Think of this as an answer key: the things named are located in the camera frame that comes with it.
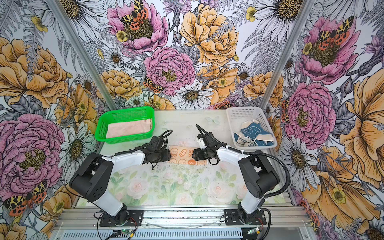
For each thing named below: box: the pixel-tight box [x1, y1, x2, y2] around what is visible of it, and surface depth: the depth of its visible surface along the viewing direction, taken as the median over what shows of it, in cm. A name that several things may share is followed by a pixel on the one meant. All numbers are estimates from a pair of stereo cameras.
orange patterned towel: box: [168, 145, 208, 165], surface depth 96 cm
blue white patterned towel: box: [233, 119, 275, 147], surface depth 101 cm
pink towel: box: [106, 119, 152, 139], surface depth 111 cm
